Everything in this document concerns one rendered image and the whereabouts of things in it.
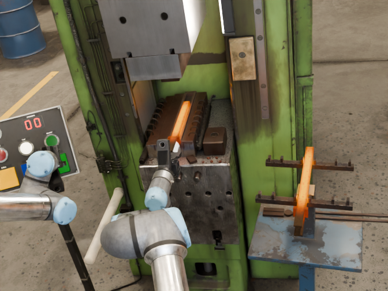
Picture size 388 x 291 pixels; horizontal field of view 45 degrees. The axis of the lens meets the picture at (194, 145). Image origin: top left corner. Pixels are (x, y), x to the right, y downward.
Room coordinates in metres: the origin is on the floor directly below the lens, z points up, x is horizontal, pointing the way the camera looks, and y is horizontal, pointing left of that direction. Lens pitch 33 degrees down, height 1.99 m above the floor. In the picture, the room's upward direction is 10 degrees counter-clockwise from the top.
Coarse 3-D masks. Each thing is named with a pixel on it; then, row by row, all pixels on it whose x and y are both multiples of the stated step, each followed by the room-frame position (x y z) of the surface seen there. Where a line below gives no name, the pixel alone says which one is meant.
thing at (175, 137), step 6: (186, 102) 1.87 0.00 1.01; (186, 108) 1.81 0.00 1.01; (180, 114) 1.77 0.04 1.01; (180, 120) 1.72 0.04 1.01; (174, 126) 1.67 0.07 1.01; (180, 126) 1.66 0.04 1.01; (174, 132) 1.62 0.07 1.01; (180, 132) 1.64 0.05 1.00; (168, 138) 1.58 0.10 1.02; (174, 138) 1.57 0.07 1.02; (174, 144) 1.53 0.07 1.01
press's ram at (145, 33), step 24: (120, 0) 1.61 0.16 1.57; (144, 0) 1.59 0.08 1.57; (168, 0) 1.57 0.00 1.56; (192, 0) 1.70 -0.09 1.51; (120, 24) 1.61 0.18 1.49; (144, 24) 1.59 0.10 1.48; (168, 24) 1.57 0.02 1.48; (192, 24) 1.64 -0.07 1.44; (120, 48) 1.62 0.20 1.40; (144, 48) 1.60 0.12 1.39; (168, 48) 1.57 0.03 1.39; (192, 48) 1.58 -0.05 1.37
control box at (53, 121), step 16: (32, 112) 1.65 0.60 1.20; (48, 112) 1.65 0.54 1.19; (0, 128) 1.60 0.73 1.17; (16, 128) 1.61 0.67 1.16; (32, 128) 1.61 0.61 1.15; (48, 128) 1.61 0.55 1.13; (64, 128) 1.62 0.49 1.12; (0, 144) 1.57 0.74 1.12; (16, 144) 1.57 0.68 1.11; (32, 144) 1.58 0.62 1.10; (64, 144) 1.58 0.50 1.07; (16, 160) 1.54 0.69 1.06; (64, 176) 1.52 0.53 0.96
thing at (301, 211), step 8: (312, 152) 1.38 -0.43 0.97; (304, 160) 1.34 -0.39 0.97; (312, 160) 1.36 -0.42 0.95; (304, 168) 1.30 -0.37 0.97; (304, 176) 1.25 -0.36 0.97; (304, 184) 1.21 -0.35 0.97; (304, 192) 1.17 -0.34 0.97; (304, 200) 1.13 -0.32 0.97; (296, 208) 1.09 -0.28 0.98; (304, 208) 1.08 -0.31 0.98; (296, 216) 1.06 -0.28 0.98; (304, 216) 1.08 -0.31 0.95; (296, 224) 1.02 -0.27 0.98; (296, 232) 1.02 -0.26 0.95
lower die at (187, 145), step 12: (168, 96) 2.02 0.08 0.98; (180, 96) 1.97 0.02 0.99; (192, 96) 1.93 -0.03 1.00; (204, 96) 1.93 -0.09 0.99; (168, 108) 1.90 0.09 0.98; (180, 108) 1.84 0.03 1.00; (192, 108) 1.84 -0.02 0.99; (168, 120) 1.77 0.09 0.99; (192, 120) 1.73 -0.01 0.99; (156, 132) 1.70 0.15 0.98; (168, 132) 1.67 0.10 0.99; (156, 144) 1.60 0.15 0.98; (180, 144) 1.58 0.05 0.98; (192, 144) 1.57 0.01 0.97
